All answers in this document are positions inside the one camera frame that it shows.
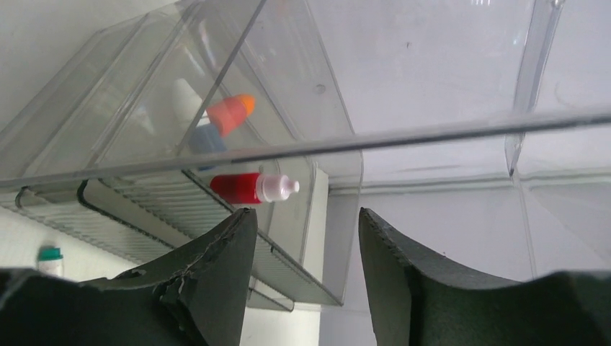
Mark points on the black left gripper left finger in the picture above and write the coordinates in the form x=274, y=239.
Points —
x=193, y=295

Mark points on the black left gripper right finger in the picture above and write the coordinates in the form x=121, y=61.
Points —
x=418, y=296

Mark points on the red small bottle white cap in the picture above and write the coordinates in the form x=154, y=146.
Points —
x=254, y=188

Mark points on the blue white small bottle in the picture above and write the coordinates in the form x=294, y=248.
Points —
x=206, y=139

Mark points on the red orange small bottle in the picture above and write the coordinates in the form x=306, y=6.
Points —
x=231, y=112

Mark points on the smoked clear drawer box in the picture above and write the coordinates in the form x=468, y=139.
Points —
x=480, y=128

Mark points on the white marker teal cap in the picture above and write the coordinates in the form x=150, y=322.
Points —
x=50, y=261

